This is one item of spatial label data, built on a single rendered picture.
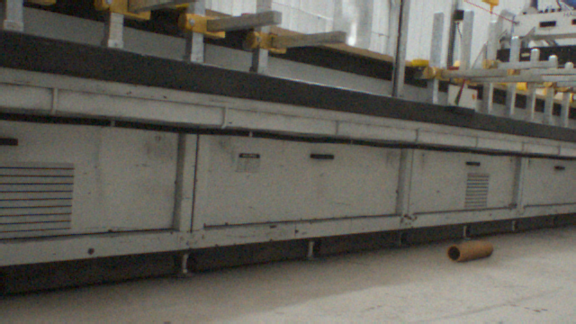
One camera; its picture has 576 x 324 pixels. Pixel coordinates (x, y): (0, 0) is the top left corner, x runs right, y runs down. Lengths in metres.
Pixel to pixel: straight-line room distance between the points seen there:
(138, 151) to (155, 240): 0.29
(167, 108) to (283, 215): 0.82
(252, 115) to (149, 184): 0.40
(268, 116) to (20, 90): 0.78
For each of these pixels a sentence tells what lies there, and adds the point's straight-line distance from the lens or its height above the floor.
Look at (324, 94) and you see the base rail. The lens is 2.01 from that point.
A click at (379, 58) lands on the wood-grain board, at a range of 2.54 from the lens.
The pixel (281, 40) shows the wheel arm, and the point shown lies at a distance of 1.83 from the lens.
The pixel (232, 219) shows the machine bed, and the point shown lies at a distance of 2.13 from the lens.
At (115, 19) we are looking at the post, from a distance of 1.58.
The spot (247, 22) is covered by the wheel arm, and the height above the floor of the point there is 0.80.
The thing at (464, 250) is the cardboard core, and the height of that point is 0.06.
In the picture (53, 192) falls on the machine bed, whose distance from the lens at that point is 1.78.
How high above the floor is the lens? 0.51
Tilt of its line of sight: 3 degrees down
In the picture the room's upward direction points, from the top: 5 degrees clockwise
